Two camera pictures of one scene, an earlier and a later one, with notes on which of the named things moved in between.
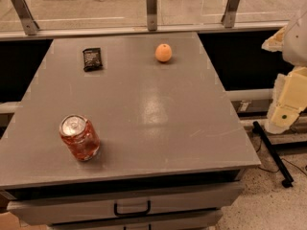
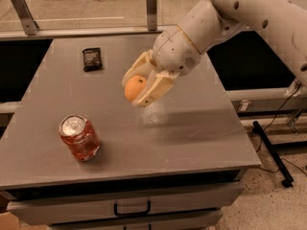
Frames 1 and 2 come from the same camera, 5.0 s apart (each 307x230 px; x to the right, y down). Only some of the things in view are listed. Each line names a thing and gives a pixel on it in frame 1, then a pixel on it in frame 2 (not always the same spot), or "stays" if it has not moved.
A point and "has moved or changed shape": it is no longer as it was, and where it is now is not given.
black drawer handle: [129, 214] stays
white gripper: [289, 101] to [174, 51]
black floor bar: [273, 156] stays
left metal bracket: [29, 25] stays
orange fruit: [163, 53] has moved or changed shape
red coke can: [80, 136] stays
